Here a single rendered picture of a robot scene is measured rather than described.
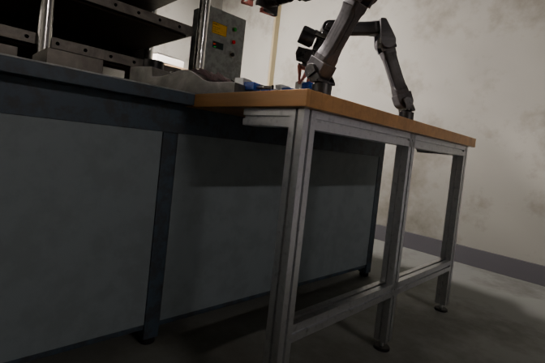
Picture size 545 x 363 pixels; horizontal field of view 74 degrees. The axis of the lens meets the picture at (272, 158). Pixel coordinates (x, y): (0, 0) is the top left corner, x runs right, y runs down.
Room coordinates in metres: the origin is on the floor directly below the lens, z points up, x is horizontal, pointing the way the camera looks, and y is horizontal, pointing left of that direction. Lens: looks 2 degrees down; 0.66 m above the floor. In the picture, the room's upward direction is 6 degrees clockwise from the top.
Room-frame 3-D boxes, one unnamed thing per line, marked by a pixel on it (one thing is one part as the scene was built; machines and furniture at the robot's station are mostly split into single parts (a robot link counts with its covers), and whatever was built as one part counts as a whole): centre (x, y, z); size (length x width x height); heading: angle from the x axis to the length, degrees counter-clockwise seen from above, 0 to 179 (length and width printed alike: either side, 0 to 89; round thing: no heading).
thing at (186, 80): (1.40, 0.30, 0.85); 0.50 x 0.26 x 0.11; 61
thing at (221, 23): (2.36, 0.43, 0.73); 0.30 x 0.22 x 1.47; 134
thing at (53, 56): (1.14, 0.67, 0.83); 0.20 x 0.15 x 0.07; 44
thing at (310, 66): (1.16, -0.12, 0.90); 0.09 x 0.06 x 0.06; 135
